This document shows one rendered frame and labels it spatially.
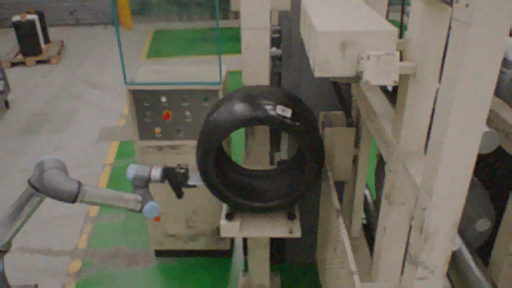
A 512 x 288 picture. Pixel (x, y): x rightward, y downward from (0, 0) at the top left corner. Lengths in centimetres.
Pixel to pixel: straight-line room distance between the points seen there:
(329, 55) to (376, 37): 15
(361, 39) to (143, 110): 156
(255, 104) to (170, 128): 101
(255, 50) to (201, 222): 134
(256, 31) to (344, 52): 68
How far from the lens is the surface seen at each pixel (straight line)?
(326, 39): 133
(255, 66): 199
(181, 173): 193
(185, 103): 250
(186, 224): 290
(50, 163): 188
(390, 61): 129
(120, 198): 185
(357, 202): 231
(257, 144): 214
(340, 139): 208
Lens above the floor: 207
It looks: 28 degrees down
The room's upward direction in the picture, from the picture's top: 1 degrees counter-clockwise
